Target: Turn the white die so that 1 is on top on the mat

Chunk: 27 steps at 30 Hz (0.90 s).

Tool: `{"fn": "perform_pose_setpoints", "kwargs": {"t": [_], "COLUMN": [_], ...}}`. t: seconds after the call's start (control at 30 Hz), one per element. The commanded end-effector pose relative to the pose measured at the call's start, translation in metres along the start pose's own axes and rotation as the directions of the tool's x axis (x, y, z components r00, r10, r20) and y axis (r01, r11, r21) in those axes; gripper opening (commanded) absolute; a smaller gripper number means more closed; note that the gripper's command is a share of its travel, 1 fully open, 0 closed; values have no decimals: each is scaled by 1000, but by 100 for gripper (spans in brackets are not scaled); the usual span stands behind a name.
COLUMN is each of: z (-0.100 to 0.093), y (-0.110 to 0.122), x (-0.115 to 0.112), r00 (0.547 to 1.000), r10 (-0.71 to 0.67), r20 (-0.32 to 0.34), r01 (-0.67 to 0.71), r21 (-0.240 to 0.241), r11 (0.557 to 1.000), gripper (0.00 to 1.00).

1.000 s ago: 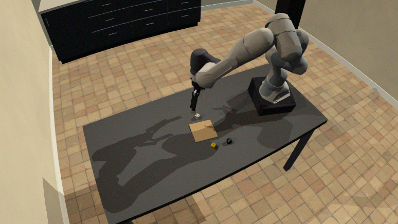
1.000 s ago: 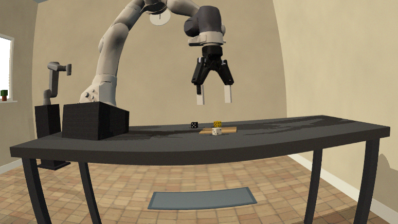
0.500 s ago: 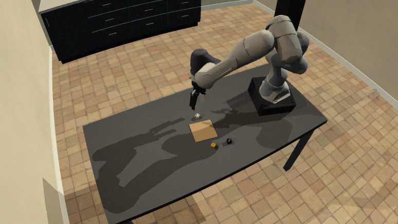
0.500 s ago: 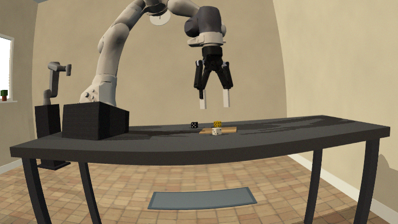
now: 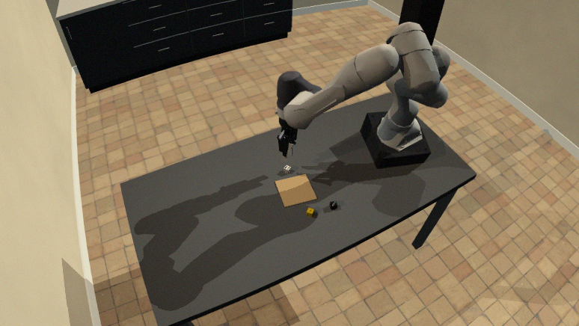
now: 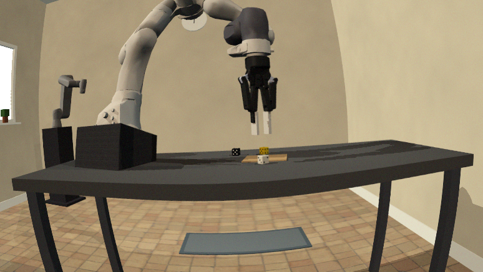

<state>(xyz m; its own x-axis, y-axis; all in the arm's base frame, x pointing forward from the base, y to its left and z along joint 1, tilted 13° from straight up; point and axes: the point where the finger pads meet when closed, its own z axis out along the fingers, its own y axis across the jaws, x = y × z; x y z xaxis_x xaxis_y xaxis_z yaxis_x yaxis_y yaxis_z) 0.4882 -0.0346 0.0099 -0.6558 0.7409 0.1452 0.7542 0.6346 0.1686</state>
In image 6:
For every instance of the orange flat mat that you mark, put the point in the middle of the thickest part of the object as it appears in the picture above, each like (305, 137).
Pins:
(272, 158)

